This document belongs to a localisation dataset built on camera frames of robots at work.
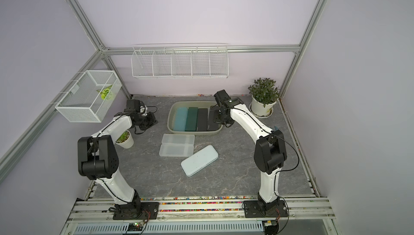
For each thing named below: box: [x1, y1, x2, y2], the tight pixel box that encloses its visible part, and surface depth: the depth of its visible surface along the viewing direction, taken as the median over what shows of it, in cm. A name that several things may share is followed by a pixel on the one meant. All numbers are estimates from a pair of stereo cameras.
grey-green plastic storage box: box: [167, 100, 223, 135], surface depth 107 cm
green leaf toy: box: [95, 84, 113, 100], surface depth 83 cm
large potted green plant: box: [247, 77, 280, 119], surface depth 100 cm
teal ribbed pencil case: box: [173, 107, 189, 132], surface depth 108 cm
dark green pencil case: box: [184, 107, 199, 132], surface depth 107 cm
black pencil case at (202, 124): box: [196, 107, 209, 132], surface depth 108 cm
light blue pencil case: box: [180, 144, 219, 177], surface depth 89 cm
